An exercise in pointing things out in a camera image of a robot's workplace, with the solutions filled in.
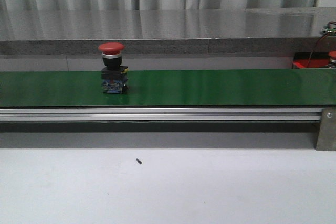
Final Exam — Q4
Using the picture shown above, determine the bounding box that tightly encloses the red mushroom push button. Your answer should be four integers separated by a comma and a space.
325, 51, 336, 68
98, 42, 128, 94

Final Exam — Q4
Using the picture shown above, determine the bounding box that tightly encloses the red black wire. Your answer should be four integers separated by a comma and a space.
305, 20, 336, 69

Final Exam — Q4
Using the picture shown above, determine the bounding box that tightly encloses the small green circuit board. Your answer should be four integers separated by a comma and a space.
321, 21, 336, 35

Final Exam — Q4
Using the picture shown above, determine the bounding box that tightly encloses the aluminium conveyor rail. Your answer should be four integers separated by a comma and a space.
1, 107, 322, 122

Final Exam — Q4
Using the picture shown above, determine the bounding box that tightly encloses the grey stone shelf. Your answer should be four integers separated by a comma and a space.
1, 7, 335, 55

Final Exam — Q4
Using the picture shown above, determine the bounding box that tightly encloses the grey metal bracket plate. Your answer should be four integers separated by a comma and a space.
316, 108, 336, 151

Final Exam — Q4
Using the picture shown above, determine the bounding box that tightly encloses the green conveyor belt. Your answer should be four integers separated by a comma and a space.
1, 69, 335, 108

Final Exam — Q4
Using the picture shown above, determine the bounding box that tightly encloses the red plate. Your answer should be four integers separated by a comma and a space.
292, 52, 330, 69

